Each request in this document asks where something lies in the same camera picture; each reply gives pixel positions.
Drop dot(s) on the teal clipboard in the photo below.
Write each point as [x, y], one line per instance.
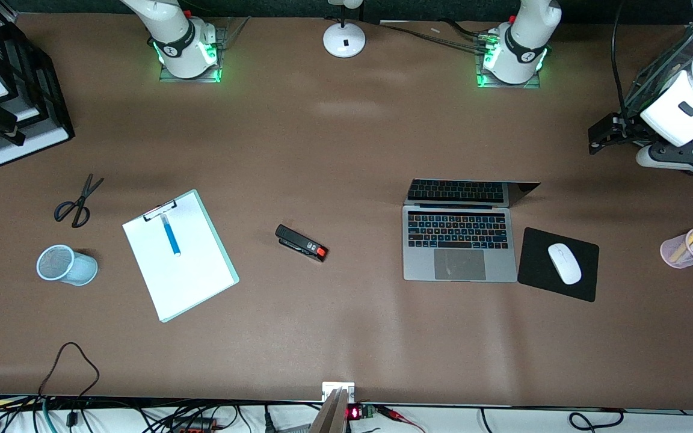
[226, 264]

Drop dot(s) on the white paper sheet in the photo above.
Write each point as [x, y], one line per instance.
[184, 276]

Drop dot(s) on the blue mesh pen cup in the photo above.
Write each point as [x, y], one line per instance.
[70, 267]

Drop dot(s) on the circuit board with red display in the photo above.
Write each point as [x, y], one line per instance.
[360, 412]

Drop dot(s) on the white round stand base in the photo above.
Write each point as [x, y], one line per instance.
[344, 39]

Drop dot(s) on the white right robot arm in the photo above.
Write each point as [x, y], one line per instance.
[181, 42]

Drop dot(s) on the white computer mouse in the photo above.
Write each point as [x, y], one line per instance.
[564, 263]

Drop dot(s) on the black scissors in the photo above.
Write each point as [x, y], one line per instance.
[80, 201]

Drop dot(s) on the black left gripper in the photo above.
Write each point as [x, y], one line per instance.
[631, 128]

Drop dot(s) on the black mouse pad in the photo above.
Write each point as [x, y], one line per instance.
[539, 270]

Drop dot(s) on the black stapler with red tip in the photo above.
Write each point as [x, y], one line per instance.
[298, 242]

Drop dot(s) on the light blue marker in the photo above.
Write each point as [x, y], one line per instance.
[171, 236]

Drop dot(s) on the yellow pen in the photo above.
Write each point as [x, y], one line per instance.
[685, 246]

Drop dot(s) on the silver laptop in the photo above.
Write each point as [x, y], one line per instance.
[458, 246]

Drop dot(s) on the pink mesh pen cup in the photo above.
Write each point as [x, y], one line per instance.
[674, 255]

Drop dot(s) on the black stacked paper tray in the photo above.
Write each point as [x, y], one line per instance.
[46, 102]

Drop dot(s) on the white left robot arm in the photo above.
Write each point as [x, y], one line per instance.
[524, 48]

